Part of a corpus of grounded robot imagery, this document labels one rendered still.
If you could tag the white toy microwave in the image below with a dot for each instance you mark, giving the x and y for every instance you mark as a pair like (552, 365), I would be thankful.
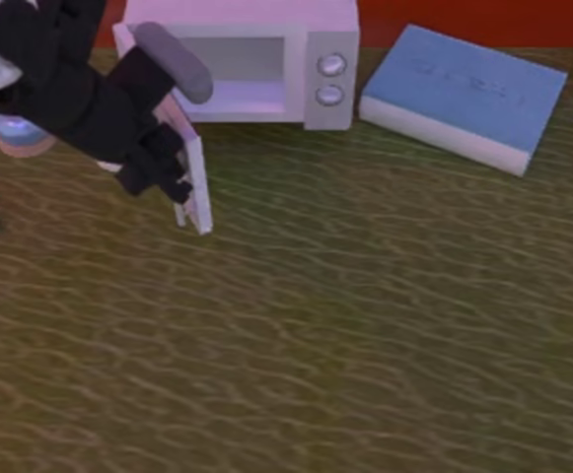
(266, 74)

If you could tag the blue and orange round object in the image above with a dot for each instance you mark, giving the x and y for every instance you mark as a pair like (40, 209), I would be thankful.
(20, 135)

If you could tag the blue hardcover book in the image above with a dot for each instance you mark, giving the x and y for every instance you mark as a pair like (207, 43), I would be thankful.
(463, 93)

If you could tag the grey capsule wrist camera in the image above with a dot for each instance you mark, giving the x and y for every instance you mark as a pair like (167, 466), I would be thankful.
(177, 61)

